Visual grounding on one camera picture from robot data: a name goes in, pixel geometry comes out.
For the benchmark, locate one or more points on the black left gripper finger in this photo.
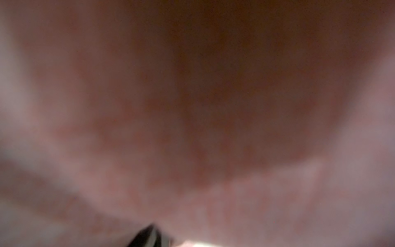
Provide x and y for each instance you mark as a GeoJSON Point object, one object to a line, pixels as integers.
{"type": "Point", "coordinates": [151, 236]}

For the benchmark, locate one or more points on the pink feather pillow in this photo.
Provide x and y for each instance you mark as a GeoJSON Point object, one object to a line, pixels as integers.
{"type": "Point", "coordinates": [237, 123]}

